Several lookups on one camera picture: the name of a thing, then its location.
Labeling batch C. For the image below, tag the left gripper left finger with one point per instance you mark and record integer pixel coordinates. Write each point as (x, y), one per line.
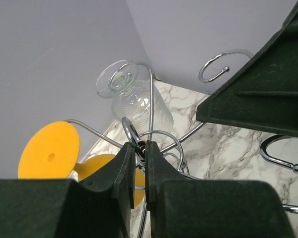
(96, 207)

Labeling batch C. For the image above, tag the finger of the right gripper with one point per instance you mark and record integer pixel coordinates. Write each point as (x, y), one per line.
(263, 94)

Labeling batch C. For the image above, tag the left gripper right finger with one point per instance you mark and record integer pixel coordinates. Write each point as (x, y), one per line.
(188, 208)

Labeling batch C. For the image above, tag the yellow plastic goblet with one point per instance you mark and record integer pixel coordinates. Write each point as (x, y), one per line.
(52, 153)

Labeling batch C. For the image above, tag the ribbed clear wine glass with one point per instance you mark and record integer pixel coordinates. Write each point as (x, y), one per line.
(129, 85)

